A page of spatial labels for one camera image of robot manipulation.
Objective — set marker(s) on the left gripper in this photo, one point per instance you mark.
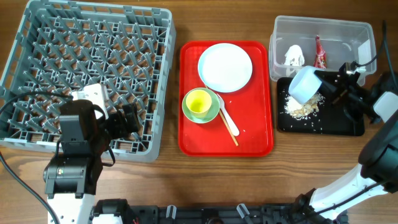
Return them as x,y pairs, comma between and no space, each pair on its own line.
122,130

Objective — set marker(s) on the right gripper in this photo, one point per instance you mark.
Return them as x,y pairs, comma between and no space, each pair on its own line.
337,83

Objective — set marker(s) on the red snack wrapper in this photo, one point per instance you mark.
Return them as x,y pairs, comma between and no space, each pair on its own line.
320,54

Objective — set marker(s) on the light blue bowl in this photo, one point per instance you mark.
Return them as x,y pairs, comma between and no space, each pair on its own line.
304,84

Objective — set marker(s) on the white tissue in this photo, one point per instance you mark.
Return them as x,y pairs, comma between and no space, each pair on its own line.
294,56

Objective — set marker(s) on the rice and food scraps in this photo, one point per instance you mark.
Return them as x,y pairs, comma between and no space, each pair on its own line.
303,111

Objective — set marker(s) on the yellow cup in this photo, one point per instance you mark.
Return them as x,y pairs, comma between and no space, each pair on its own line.
198,102

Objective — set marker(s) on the green bowl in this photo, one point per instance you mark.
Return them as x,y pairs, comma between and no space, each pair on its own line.
212,113

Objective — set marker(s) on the wooden chopstick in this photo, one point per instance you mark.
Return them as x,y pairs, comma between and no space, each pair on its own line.
226,123

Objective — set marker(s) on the white plastic fork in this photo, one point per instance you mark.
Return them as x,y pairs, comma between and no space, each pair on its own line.
234,129

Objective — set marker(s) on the light blue plate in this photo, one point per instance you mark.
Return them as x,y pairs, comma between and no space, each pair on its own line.
225,67

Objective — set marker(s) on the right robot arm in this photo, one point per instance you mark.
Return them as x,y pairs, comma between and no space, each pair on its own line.
376,171

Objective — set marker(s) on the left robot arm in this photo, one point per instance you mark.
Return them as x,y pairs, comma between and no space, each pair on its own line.
72,174

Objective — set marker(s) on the grey dishwasher rack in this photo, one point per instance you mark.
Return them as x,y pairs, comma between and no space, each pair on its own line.
63,46

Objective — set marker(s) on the black plastic tray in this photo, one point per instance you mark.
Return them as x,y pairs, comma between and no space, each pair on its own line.
328,119

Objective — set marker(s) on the clear plastic bin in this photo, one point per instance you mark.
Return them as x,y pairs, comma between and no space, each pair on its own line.
343,41

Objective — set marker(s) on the red plastic tray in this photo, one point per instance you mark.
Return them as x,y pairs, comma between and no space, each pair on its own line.
250,108

